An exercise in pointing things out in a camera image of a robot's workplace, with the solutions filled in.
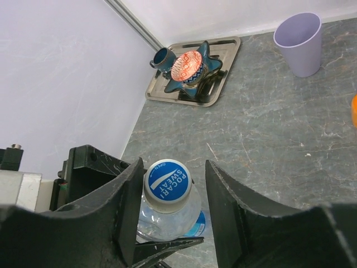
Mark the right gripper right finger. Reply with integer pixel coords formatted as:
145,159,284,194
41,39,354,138
205,160,356,267

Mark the red patterned bowl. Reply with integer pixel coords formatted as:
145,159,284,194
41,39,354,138
171,50,204,84

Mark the metal tray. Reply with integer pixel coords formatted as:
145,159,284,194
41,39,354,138
146,36,241,107

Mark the blue water bottle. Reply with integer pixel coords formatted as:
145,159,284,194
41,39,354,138
184,210,211,237

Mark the orange juice bottle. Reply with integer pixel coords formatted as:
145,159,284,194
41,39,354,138
351,95,357,128

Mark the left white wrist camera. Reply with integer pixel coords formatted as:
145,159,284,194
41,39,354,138
0,144,42,211

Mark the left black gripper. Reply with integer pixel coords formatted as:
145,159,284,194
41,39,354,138
50,145,131,211

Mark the lavender plastic cup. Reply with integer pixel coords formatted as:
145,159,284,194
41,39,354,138
273,12,322,78

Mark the clear bottle blue-white cap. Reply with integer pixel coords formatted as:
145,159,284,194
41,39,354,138
137,159,202,241

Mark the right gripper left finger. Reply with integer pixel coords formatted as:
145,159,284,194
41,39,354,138
1,159,144,267

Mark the dark blue teacup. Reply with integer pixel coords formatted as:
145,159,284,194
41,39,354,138
149,47,176,73

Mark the blue star-shaped dish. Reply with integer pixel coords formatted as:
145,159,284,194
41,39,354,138
164,41,223,98

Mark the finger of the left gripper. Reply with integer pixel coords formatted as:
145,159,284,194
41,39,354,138
132,237,204,267

